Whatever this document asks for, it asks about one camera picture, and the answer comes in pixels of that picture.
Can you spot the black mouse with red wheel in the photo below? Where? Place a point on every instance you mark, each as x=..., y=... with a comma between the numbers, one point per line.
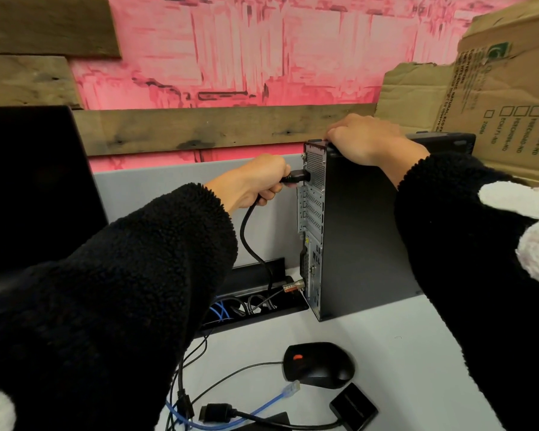
x=319, y=365

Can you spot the black computer monitor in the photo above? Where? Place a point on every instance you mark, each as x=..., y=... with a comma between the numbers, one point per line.
x=36, y=188

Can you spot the person's right hand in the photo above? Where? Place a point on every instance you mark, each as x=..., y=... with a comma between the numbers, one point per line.
x=368, y=139

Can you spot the person's left hand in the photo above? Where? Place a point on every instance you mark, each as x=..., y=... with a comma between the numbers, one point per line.
x=247, y=184

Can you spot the plain brown cardboard sheet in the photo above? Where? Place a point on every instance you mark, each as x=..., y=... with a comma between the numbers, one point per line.
x=413, y=98

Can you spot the person's right forearm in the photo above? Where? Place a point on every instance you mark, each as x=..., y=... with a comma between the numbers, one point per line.
x=476, y=287

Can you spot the black desktop tower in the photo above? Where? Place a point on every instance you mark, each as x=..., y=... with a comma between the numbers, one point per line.
x=364, y=246

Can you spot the person's left forearm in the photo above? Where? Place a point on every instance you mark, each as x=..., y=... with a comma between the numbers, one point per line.
x=117, y=309

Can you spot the printed brown cardboard box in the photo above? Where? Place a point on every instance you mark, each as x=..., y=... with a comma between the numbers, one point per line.
x=512, y=85

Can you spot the white desk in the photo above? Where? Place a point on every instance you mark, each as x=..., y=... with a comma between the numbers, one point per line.
x=408, y=354

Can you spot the long weathered wooden plank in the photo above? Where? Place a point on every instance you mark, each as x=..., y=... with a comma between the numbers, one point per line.
x=206, y=130

